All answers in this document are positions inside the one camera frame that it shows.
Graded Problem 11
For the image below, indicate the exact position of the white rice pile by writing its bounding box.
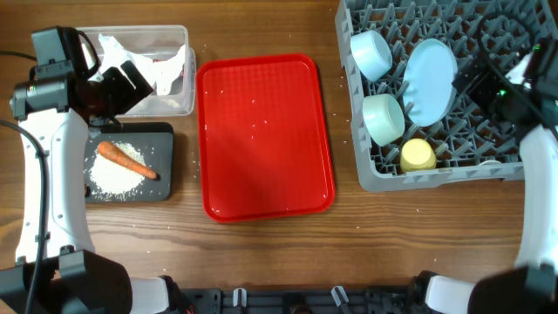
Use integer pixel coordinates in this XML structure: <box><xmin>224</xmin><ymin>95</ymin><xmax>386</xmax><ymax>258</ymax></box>
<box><xmin>86</xmin><ymin>141</ymin><xmax>151</xmax><ymax>201</ymax></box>

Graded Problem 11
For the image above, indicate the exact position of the light blue plate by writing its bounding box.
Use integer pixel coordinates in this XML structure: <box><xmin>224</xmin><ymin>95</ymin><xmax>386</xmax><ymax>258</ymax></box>
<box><xmin>403</xmin><ymin>38</ymin><xmax>458</xmax><ymax>126</ymax></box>

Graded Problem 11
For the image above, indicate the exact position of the red serving tray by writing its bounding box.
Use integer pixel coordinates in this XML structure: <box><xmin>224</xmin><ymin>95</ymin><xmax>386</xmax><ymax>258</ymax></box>
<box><xmin>196</xmin><ymin>53</ymin><xmax>336</xmax><ymax>223</ymax></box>

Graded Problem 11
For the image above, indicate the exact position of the orange carrot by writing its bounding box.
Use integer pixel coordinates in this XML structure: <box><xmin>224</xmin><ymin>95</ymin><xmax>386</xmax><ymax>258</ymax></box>
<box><xmin>98</xmin><ymin>141</ymin><xmax>159</xmax><ymax>180</ymax></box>

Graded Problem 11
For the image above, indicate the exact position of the black tray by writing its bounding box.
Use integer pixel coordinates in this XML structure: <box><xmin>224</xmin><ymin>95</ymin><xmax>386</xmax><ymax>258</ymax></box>
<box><xmin>84</xmin><ymin>122</ymin><xmax>174</xmax><ymax>203</ymax></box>

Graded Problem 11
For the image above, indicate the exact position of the green bowl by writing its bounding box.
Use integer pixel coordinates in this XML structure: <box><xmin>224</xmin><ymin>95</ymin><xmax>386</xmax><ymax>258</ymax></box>
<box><xmin>363</xmin><ymin>94</ymin><xmax>405</xmax><ymax>147</ymax></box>

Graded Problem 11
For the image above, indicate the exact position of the grey dishwasher rack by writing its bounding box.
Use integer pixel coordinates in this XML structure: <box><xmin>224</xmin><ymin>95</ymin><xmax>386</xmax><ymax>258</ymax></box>
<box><xmin>335</xmin><ymin>0</ymin><xmax>557</xmax><ymax>192</ymax></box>

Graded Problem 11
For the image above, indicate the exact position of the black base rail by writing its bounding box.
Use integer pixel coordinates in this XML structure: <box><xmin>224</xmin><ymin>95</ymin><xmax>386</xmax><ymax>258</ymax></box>
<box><xmin>182</xmin><ymin>286</ymin><xmax>429</xmax><ymax>314</ymax></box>

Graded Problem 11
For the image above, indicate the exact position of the light blue bowl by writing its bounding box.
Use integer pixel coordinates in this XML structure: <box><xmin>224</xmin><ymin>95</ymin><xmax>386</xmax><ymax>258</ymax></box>
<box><xmin>350</xmin><ymin>31</ymin><xmax>392</xmax><ymax>82</ymax></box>

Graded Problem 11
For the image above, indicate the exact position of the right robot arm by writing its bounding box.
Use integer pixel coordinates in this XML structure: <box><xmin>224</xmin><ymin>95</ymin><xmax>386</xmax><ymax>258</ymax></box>
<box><xmin>405</xmin><ymin>37</ymin><xmax>557</xmax><ymax>313</ymax></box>

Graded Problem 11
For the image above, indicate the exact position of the white plastic spoon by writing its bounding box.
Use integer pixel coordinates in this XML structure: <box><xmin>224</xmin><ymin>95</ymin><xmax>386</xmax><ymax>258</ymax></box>
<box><xmin>478</xmin><ymin>160</ymin><xmax>502</xmax><ymax>167</ymax></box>

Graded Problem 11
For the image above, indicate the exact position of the white napkin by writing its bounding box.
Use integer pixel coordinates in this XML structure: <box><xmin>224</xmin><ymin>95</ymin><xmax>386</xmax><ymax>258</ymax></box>
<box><xmin>99</xmin><ymin>34</ymin><xmax>186</xmax><ymax>96</ymax></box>

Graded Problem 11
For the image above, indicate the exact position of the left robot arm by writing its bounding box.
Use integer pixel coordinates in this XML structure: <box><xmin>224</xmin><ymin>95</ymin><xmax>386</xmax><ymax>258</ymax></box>
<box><xmin>1</xmin><ymin>26</ymin><xmax>194</xmax><ymax>313</ymax></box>

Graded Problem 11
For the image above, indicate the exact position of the red strawberry wrapper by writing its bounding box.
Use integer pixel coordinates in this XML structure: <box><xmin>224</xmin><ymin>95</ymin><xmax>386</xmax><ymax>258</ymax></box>
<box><xmin>153</xmin><ymin>58</ymin><xmax>185</xmax><ymax>85</ymax></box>

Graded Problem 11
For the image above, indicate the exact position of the yellow cup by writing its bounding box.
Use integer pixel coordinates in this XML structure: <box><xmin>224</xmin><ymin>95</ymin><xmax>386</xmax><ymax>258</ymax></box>
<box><xmin>400</xmin><ymin>139</ymin><xmax>437</xmax><ymax>173</ymax></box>

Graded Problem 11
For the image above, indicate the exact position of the clear plastic bin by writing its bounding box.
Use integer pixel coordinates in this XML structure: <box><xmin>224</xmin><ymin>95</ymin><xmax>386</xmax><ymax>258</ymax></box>
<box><xmin>80</xmin><ymin>25</ymin><xmax>196</xmax><ymax>118</ymax></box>

